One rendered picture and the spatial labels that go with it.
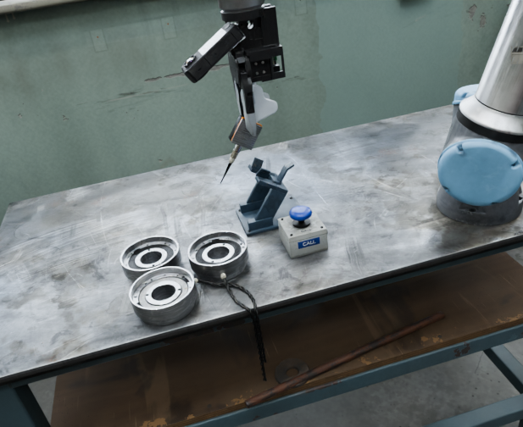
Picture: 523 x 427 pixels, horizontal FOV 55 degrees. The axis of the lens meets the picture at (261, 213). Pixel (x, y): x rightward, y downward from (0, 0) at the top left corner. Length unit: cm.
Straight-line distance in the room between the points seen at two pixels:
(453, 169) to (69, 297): 67
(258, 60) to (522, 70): 39
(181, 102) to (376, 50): 100
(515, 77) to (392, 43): 198
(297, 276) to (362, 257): 12
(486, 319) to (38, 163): 204
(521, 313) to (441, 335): 18
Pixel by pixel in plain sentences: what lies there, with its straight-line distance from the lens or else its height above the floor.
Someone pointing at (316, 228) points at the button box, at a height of 85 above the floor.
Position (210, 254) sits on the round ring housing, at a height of 82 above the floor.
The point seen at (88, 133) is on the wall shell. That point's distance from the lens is 248.
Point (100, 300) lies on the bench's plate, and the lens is 91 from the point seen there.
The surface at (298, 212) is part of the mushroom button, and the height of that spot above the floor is 87.
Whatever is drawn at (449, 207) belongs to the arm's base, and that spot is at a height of 82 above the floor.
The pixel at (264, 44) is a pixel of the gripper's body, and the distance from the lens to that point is 87.
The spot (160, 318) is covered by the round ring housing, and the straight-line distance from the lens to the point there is 79.
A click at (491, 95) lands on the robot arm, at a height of 108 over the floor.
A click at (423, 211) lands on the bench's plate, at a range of 101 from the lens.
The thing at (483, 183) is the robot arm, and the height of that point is 95.
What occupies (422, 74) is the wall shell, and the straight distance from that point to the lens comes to 284.
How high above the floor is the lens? 133
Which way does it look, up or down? 31 degrees down
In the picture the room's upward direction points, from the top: 8 degrees counter-clockwise
